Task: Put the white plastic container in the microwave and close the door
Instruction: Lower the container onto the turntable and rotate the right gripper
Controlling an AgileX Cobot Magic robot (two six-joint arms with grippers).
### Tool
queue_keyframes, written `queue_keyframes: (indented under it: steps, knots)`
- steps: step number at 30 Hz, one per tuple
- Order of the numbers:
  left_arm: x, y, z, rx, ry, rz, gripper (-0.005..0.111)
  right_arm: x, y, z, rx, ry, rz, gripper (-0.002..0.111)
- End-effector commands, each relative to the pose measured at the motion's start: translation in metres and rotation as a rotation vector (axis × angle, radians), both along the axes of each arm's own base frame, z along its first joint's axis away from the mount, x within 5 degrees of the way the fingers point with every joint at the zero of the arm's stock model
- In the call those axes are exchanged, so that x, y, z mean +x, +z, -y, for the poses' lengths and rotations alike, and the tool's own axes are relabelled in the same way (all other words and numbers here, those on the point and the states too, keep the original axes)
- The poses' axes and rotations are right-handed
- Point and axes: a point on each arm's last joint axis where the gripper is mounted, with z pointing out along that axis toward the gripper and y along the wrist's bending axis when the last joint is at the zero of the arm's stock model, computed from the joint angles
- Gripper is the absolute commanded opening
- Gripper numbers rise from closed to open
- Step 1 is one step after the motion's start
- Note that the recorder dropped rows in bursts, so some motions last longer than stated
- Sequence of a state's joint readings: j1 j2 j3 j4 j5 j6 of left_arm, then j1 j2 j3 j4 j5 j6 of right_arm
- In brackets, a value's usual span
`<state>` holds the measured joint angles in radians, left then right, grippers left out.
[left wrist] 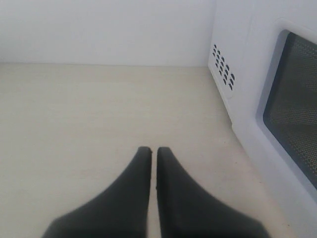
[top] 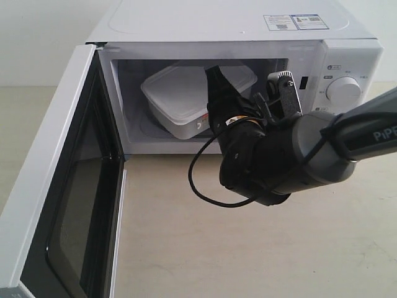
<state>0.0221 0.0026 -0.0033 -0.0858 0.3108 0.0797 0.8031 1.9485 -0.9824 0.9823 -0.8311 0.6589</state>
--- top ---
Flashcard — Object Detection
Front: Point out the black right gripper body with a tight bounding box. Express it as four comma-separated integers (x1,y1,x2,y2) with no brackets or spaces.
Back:
207,93,298,199

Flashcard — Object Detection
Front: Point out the white plastic lidded container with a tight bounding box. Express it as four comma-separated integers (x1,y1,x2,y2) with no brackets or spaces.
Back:
141,60,257,140

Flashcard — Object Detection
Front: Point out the white microwave door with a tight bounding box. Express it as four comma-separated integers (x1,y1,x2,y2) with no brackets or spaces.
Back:
1,44,126,297

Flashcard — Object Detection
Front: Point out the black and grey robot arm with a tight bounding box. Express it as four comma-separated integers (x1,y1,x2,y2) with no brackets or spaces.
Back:
205,66,396,205

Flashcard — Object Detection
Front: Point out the white microwave oven body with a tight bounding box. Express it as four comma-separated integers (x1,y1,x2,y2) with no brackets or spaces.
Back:
87,1,383,155

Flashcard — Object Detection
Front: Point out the glass turntable plate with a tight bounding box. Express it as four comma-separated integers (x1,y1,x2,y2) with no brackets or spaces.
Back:
140,112,213,140

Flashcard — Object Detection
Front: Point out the upper white control knob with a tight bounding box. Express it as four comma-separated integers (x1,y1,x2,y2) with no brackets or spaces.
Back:
326,76,362,106

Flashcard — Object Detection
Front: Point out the black camera cable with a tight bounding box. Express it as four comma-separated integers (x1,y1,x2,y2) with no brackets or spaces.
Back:
188,114,342,207

